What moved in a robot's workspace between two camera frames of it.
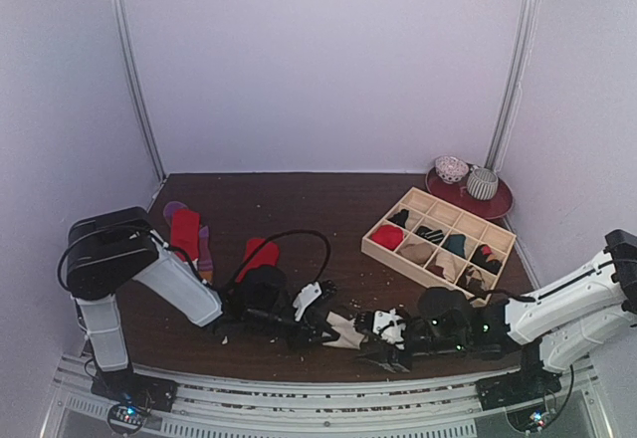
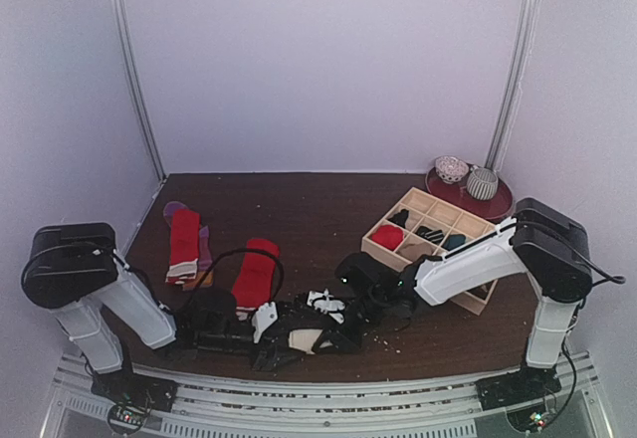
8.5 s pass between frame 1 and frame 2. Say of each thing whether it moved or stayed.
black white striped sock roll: stayed
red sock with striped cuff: stayed
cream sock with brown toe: moved
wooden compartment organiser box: stayed
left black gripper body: moved
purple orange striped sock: stayed
